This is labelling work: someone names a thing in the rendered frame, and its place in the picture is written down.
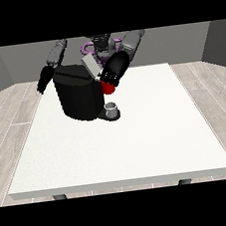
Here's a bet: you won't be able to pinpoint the black coffee machine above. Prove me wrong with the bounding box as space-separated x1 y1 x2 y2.
50 59 121 128

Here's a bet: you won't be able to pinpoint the dark table leg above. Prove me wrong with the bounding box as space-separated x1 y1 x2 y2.
177 177 193 186
52 193 69 201

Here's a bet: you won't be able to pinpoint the small grey cup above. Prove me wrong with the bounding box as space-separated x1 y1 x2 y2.
104 101 119 119

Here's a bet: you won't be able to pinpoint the grey robot trunk purple rings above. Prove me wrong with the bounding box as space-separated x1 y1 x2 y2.
79 32 126 69

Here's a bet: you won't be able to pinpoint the pale grey machine lid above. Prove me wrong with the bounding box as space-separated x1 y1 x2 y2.
80 52 103 83

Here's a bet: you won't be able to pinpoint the red pod holder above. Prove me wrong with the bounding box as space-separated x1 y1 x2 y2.
99 79 116 97

